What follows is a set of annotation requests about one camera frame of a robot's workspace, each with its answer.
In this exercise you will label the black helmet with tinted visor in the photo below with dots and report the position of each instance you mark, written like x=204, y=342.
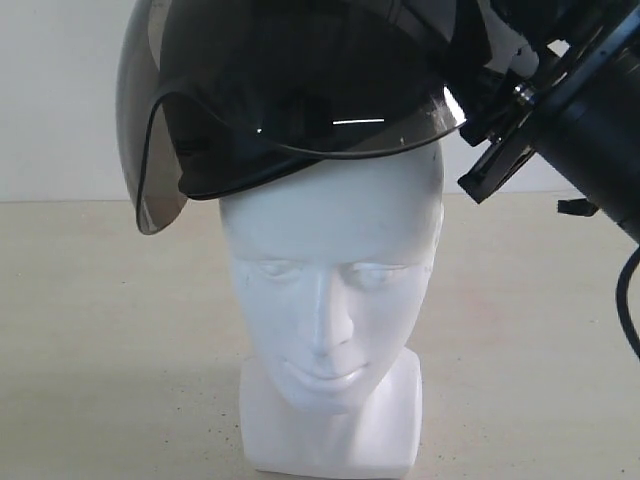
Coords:
x=214, y=98

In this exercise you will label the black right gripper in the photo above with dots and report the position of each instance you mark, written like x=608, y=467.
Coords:
x=579, y=110

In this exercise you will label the white mannequin head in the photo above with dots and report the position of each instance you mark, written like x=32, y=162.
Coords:
x=330, y=267

